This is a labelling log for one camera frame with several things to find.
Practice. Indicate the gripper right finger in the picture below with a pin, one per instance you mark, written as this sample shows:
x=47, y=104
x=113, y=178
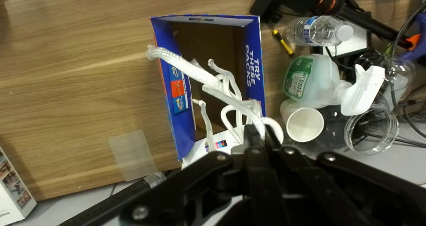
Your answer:
x=359, y=186

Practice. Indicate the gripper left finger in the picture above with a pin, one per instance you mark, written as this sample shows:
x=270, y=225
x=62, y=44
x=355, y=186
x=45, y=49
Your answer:
x=186, y=182

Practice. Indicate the blue cardboard box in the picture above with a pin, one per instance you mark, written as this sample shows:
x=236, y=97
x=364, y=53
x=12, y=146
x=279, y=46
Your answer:
x=254, y=69

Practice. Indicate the white flat box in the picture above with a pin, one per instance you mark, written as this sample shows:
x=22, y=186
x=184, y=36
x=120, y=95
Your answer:
x=356, y=43

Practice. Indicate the clear tape patch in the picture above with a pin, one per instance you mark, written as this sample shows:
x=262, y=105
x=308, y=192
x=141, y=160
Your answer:
x=133, y=156

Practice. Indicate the clear plastic jar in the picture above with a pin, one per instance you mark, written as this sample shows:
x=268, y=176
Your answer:
x=394, y=129

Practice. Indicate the black perforated bar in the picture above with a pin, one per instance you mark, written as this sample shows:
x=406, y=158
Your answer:
x=109, y=204

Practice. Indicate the white paper cup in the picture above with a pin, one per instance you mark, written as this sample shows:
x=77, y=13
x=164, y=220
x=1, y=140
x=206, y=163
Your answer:
x=304, y=124

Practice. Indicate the plastic jug with green label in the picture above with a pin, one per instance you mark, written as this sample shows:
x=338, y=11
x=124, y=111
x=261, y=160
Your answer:
x=316, y=81

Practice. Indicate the clear plastic container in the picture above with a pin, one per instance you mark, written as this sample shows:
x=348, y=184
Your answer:
x=404, y=71

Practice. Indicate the blue orange glue gun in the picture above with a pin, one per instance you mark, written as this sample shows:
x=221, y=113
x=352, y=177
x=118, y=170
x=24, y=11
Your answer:
x=417, y=46

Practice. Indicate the yellow black screwdriver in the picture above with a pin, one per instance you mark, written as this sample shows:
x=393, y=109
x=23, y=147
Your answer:
x=283, y=43

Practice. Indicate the clear plastic water bottle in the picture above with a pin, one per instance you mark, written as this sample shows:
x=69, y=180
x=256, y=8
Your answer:
x=313, y=30

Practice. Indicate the black tool with orange coil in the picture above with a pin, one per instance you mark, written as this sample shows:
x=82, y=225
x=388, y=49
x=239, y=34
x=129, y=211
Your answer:
x=366, y=21

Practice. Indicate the white printed carton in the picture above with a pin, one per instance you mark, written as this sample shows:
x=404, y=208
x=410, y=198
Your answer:
x=13, y=192

